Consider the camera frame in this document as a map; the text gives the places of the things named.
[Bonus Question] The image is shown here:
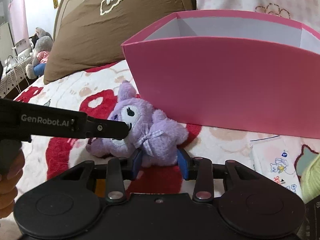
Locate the grey plush toy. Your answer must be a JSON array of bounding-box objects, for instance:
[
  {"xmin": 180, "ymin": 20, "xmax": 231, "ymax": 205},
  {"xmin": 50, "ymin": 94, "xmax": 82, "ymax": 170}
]
[{"xmin": 25, "ymin": 27, "xmax": 53, "ymax": 80}]

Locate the red bear print blanket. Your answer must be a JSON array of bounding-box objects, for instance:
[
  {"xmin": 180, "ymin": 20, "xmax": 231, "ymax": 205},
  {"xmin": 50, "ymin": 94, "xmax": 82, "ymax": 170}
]
[{"xmin": 0, "ymin": 60, "xmax": 320, "ymax": 240}]

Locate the beige bed headboard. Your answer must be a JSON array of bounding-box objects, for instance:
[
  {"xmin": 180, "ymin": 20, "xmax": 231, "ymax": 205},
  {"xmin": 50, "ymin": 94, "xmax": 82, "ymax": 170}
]
[{"xmin": 53, "ymin": 0, "xmax": 72, "ymax": 41}]

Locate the small white tissue pack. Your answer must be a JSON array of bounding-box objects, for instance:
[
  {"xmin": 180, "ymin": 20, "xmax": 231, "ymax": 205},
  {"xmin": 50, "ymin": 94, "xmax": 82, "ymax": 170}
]
[{"xmin": 250, "ymin": 135, "xmax": 302, "ymax": 197}]

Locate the cluttered side table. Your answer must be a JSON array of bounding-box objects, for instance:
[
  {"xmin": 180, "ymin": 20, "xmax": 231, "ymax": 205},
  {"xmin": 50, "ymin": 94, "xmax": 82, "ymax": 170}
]
[{"xmin": 1, "ymin": 40, "xmax": 33, "ymax": 99}]

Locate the green yarn ball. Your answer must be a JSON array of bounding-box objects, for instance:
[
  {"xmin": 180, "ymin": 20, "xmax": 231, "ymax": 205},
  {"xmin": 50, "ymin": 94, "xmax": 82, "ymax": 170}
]
[{"xmin": 301, "ymin": 155, "xmax": 320, "ymax": 203}]

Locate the brown pillow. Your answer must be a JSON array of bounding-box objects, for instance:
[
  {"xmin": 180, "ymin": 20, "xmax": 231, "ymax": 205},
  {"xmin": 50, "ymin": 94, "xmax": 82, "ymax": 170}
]
[{"xmin": 43, "ymin": 0, "xmax": 196, "ymax": 84}]

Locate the purple plush toy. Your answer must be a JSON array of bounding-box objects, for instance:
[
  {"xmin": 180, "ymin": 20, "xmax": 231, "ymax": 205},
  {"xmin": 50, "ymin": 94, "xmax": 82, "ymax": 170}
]
[{"xmin": 86, "ymin": 80, "xmax": 188, "ymax": 167}]

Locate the pink cardboard box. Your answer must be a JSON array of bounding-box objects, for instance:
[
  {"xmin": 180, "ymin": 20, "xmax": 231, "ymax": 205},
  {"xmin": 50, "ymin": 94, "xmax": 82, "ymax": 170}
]
[{"xmin": 121, "ymin": 10, "xmax": 319, "ymax": 139}]

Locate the person left hand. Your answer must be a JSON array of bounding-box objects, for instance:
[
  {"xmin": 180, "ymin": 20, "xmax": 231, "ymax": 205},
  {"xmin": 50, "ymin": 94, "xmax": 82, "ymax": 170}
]
[{"xmin": 1, "ymin": 139, "xmax": 25, "ymax": 218}]

